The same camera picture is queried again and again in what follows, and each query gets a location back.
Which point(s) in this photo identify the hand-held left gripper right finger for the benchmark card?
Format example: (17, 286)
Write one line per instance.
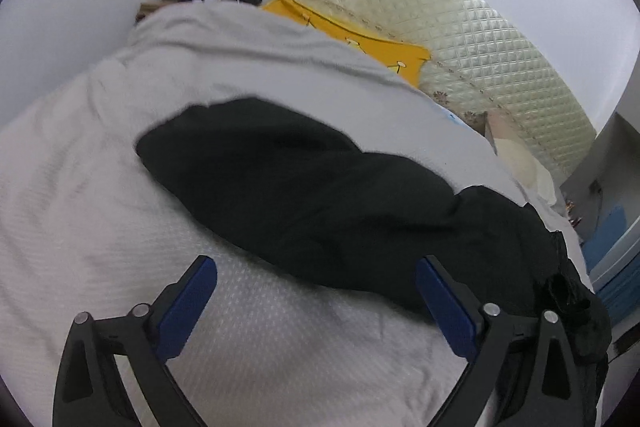
(446, 307)

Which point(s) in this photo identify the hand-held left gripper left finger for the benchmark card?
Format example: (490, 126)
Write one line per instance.
(186, 302)

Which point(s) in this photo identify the black garment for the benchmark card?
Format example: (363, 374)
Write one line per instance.
(340, 202)

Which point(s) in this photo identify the white bed blanket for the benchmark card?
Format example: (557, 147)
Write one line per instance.
(150, 187)

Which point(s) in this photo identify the cream pillow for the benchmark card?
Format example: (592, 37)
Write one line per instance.
(525, 162)

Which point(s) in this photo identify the blue box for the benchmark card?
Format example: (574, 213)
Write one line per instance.
(607, 227)

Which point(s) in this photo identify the cream quilted headboard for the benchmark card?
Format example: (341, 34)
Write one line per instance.
(450, 37)

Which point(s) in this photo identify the yellow printed pillow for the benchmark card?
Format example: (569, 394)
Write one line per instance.
(350, 34)

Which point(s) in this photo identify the wooden nightstand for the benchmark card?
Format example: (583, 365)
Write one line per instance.
(146, 11)

